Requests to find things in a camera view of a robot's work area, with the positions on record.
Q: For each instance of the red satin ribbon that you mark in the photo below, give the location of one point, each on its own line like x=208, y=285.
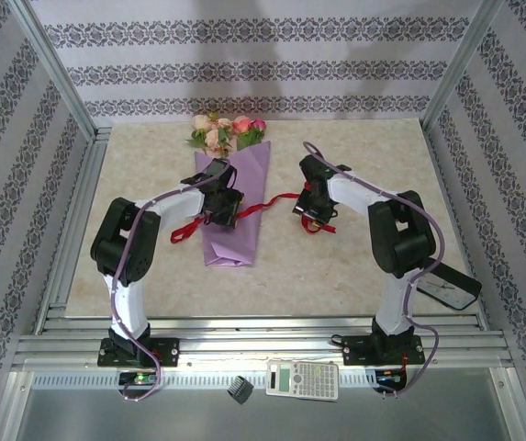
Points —
x=271, y=200

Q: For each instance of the pink purple wrapping paper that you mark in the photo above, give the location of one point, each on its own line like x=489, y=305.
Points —
x=230, y=248

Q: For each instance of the peach fake rose spray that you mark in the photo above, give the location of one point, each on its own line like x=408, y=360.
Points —
x=214, y=137

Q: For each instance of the coral fake rose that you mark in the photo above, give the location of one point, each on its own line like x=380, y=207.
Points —
x=242, y=124

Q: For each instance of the magenta fake rose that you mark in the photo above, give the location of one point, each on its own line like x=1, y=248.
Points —
x=258, y=124

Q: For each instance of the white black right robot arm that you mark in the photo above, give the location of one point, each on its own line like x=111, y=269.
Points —
x=395, y=298

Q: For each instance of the black alarm clock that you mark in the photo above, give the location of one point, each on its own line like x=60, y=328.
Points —
x=455, y=280

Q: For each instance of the grey scientific calculator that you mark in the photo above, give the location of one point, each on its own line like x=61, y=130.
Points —
x=308, y=379

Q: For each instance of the black ribbed plastic clip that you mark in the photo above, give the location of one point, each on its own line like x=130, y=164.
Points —
x=240, y=389

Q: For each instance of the small circuit board green light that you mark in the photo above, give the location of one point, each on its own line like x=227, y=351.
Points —
x=139, y=379

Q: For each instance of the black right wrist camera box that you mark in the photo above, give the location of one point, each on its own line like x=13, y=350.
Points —
x=314, y=167

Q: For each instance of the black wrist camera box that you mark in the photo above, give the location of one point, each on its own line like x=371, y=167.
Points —
x=216, y=168
x=314, y=167

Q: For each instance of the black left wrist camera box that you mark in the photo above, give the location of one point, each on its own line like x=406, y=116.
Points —
x=216, y=168

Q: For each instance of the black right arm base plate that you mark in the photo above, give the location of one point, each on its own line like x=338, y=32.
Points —
x=356, y=351

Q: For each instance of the aluminium extrusion frame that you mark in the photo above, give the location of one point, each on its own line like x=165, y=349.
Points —
x=262, y=342

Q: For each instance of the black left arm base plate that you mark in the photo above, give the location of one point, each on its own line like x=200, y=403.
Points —
x=168, y=351

